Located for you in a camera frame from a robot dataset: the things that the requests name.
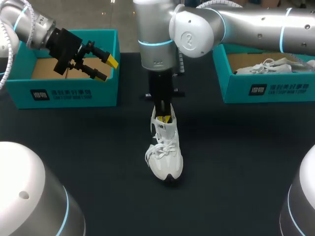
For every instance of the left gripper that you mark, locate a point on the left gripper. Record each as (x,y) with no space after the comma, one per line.
(64,48)

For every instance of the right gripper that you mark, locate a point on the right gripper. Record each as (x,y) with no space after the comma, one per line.
(161,83)

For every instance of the white shoe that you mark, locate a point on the white shoe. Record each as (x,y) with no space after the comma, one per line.
(167,157)
(268,67)

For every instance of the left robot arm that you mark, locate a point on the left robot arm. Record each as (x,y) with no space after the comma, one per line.
(27,194)

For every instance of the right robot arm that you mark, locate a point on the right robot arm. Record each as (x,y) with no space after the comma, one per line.
(197,32)

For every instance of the teal box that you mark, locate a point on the teal box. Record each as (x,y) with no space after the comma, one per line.
(73,94)
(270,88)

